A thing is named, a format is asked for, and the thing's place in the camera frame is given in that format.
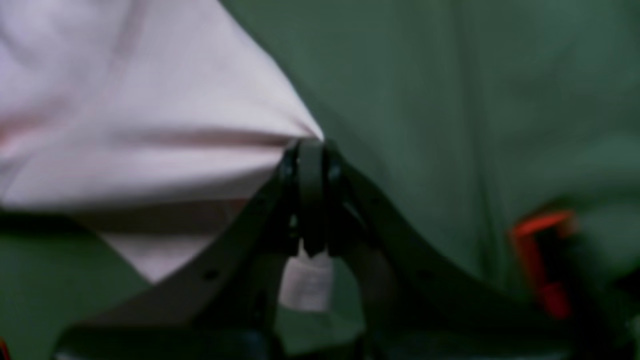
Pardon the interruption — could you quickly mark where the red clamp at right edge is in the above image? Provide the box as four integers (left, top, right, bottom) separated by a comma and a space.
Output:
510, 210, 582, 321

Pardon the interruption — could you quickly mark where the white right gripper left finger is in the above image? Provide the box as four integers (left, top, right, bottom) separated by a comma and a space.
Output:
58, 142, 304, 346

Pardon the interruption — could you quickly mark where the grey-green table cloth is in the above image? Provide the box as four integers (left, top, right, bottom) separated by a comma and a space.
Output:
1, 0, 639, 360

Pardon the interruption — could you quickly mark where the pink t-shirt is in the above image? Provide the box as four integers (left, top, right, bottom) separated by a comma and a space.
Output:
1, 0, 323, 283

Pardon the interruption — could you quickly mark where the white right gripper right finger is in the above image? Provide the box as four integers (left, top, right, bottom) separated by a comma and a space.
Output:
312, 140, 561, 338

